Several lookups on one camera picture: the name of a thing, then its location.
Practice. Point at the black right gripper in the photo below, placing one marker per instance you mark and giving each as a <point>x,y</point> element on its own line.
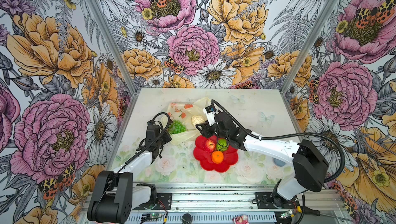
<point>205,128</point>

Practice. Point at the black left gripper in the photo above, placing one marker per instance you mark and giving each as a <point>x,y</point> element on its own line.
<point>168,139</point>

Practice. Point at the beige fake garlic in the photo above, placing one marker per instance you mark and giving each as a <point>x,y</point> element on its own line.
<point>197,120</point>

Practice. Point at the red fake fruit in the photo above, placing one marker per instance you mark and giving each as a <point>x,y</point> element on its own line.
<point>209,146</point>

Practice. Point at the green fake lime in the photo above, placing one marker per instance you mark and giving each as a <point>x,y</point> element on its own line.
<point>222,145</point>

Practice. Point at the orange fake fruit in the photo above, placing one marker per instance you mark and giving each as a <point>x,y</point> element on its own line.
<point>217,157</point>

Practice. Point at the translucent cream plastic bag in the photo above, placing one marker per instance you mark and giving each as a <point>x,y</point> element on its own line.
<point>183,111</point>

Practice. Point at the red flower-shaped plate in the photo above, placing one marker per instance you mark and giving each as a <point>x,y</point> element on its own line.
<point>231,156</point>

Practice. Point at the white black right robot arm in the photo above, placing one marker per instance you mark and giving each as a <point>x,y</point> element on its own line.
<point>310,167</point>

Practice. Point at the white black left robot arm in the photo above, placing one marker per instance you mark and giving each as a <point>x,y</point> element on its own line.
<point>115,193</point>

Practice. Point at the green fake grapes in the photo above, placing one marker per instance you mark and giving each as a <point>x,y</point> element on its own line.
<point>177,127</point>

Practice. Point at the green circuit board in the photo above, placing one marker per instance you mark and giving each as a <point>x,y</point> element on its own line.
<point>151,217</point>

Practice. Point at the black round knob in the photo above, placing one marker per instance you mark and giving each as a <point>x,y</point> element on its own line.
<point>186,219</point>

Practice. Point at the small pink white toy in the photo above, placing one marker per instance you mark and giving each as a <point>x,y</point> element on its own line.
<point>241,219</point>

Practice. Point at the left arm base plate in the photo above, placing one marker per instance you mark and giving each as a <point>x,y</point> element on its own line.
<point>164,201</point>

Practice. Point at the aluminium rail frame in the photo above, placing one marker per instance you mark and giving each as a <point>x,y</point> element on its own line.
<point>219,204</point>

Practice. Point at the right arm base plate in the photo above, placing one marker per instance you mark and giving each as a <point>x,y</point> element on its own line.
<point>266,200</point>

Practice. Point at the pink tool handle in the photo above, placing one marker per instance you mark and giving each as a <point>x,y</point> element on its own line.
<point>105,217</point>

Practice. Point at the black-handled screwdriver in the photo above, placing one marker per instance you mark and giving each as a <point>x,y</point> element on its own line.
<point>310,211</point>

